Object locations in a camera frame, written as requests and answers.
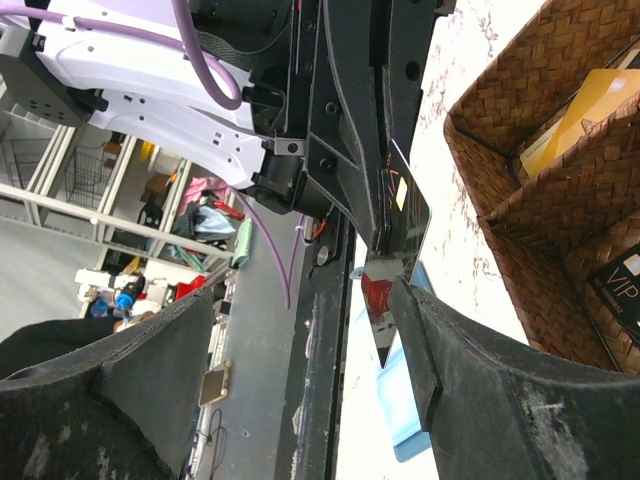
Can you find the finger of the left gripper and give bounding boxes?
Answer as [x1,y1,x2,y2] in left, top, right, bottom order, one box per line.
[369,0,435,155]
[294,1,388,250]

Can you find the dark credit card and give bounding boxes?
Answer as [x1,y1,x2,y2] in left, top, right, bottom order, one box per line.
[587,244,639,344]

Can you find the brown wicker divided tray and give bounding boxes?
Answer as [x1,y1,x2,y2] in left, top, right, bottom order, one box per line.
[444,1,639,375]

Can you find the blue plastic card sleeve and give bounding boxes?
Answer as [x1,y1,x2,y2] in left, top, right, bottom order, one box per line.
[349,259,436,464]

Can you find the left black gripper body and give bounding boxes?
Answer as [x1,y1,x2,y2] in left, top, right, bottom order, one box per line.
[189,1,325,215]

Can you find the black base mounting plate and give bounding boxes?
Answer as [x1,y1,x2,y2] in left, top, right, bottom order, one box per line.
[273,213,355,479]

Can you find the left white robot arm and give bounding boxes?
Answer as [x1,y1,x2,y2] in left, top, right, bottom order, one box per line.
[1,1,439,255]

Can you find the gold cards in tray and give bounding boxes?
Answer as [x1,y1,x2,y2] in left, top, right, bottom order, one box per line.
[520,69,639,178]

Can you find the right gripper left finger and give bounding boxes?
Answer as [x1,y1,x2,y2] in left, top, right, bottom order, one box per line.
[1,288,214,479]

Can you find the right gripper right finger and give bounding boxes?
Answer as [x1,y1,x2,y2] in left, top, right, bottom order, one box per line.
[389,278,639,479]

